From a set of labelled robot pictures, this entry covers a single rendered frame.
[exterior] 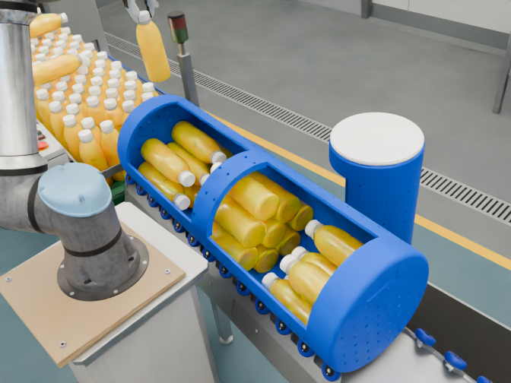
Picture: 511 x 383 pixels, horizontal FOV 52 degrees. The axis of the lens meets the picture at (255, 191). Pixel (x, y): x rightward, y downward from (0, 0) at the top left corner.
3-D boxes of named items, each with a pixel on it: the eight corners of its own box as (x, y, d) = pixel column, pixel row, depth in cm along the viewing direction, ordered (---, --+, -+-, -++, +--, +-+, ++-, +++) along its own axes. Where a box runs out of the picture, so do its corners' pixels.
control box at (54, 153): (43, 187, 160) (31, 160, 153) (22, 159, 172) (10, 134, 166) (74, 173, 164) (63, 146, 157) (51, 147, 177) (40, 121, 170)
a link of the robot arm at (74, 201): (104, 255, 97) (84, 199, 89) (41, 248, 100) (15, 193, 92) (131, 213, 106) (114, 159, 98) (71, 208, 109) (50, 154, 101)
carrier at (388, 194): (379, 281, 227) (318, 301, 222) (394, 106, 172) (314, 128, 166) (414, 332, 206) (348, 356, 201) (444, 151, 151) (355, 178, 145)
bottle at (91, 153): (91, 182, 176) (73, 134, 164) (112, 175, 178) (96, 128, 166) (93, 194, 171) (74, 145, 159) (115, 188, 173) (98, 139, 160)
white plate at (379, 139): (393, 104, 171) (393, 107, 172) (315, 125, 166) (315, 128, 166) (443, 147, 150) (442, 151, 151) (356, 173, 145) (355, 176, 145)
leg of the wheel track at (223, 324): (224, 347, 226) (201, 245, 186) (217, 338, 230) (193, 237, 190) (235, 340, 229) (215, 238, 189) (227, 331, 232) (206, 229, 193)
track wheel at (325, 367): (341, 369, 105) (347, 368, 106) (325, 354, 108) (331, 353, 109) (331, 387, 106) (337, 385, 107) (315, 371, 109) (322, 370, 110)
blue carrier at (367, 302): (336, 397, 106) (323, 321, 86) (135, 197, 162) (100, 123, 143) (427, 311, 116) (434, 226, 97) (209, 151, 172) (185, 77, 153)
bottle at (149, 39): (164, 83, 161) (147, 24, 148) (144, 82, 163) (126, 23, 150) (175, 71, 166) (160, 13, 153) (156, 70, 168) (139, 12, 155)
